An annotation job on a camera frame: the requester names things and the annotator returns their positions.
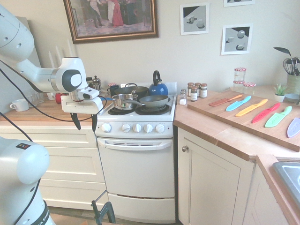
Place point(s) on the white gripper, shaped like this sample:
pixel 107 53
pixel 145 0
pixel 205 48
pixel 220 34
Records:
pixel 79 106

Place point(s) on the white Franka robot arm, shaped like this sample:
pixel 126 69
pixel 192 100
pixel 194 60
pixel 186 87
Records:
pixel 25 70

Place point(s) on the white stove oven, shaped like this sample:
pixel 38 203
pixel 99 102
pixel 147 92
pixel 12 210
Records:
pixel 138 164

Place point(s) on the white oven door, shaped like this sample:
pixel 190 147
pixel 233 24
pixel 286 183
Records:
pixel 138 171

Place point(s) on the white oven bottom drawer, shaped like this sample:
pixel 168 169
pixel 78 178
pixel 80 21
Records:
pixel 143 207

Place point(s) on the white stove knob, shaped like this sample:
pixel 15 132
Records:
pixel 148 128
pixel 125 128
pixel 160 128
pixel 137 128
pixel 106 127

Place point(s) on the red small container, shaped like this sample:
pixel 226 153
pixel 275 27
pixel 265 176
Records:
pixel 58 98

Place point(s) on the black coil burner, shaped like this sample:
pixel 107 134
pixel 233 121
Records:
pixel 154 109
pixel 122 111

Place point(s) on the glass french press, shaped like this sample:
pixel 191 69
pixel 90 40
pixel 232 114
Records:
pixel 96 84

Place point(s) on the cream drawer cabinet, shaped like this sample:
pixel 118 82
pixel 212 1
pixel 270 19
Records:
pixel 70 159

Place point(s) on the dark blue mug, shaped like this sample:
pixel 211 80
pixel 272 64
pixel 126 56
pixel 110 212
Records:
pixel 112 90

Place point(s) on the steel saucepan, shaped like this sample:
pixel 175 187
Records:
pixel 123 100

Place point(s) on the clear drinking glasses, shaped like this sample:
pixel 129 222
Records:
pixel 36 98

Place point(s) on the dark wok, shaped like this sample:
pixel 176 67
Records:
pixel 133 90

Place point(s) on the white coffee cup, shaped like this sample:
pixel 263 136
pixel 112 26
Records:
pixel 20 105

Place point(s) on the grey frying pan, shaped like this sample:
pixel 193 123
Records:
pixel 155 100

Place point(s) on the black clamp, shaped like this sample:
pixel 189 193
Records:
pixel 106 211

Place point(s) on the glass salt shaker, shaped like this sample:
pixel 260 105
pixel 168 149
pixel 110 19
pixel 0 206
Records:
pixel 182 99

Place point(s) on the glass pepper shaker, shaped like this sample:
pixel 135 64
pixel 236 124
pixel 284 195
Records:
pixel 183 90

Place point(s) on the metal cabinet knob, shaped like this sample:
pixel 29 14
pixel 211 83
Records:
pixel 185 148

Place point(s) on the gold framed painting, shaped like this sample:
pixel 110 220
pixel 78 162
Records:
pixel 110 18

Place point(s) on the spice jar brown lid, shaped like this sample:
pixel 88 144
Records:
pixel 204 91
pixel 194 94
pixel 198 86
pixel 190 88

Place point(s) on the cream cabinet with door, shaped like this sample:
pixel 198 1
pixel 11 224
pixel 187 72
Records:
pixel 211 182

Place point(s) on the grey shapes print with cube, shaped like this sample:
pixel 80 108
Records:
pixel 194 18

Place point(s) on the wooden cutting board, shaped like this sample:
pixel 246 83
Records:
pixel 236 122

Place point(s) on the blue knife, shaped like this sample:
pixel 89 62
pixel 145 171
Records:
pixel 236 105

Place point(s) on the short glass jar checked lid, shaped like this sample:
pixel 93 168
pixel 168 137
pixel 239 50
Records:
pixel 249 87
pixel 238 86

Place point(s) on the tall glass jar checked lid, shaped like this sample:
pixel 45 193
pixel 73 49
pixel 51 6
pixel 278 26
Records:
pixel 240 74

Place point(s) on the grey shapes print with sphere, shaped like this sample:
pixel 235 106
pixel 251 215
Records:
pixel 236 39

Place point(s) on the red knife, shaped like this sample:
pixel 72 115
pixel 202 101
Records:
pixel 264 113

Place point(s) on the green knife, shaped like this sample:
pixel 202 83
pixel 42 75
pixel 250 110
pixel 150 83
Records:
pixel 276 118

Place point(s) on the grey print cut by edge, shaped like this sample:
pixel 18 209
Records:
pixel 239 2

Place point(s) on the small potted green plant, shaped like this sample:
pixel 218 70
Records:
pixel 279 93

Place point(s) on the light blue bowl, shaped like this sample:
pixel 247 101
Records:
pixel 291 98

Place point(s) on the purple knife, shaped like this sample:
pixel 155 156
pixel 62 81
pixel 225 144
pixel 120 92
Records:
pixel 294 129

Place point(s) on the metal whisk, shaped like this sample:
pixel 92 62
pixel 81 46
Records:
pixel 287 66

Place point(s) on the pale green utensil holder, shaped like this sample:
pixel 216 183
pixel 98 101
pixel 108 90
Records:
pixel 293 84

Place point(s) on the steel sink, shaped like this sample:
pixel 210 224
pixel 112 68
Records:
pixel 289 178

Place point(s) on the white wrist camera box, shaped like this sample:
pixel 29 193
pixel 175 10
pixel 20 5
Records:
pixel 88 93

